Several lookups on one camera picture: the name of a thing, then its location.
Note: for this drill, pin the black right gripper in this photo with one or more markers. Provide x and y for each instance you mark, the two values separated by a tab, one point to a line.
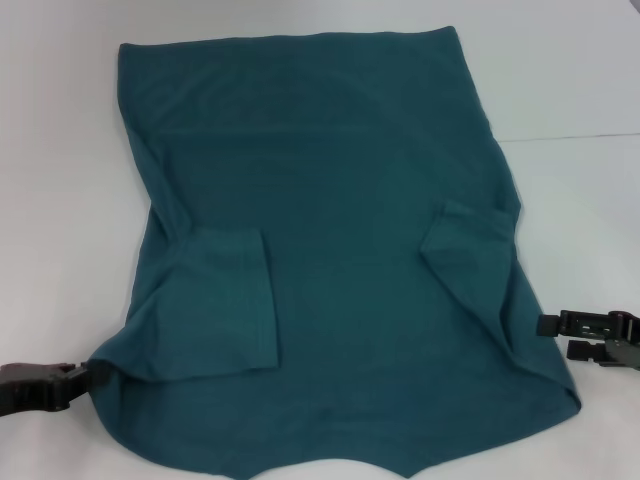
630	345

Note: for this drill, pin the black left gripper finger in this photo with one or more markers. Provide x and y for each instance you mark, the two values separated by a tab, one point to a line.
35	399
35	374

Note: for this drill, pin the blue-green shirt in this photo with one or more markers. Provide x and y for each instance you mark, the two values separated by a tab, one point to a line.
340	200

